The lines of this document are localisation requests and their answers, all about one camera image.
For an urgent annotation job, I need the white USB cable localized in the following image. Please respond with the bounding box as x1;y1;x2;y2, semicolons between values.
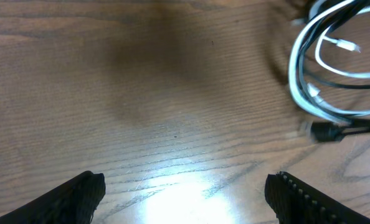
288;0;370;124

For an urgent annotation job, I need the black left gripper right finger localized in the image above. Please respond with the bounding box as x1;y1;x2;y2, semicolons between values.
264;171;370;224

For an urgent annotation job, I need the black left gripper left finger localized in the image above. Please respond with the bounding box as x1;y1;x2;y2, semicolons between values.
0;170;106;224

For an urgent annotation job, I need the black USB cable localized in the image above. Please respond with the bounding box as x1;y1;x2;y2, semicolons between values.
296;0;370;144

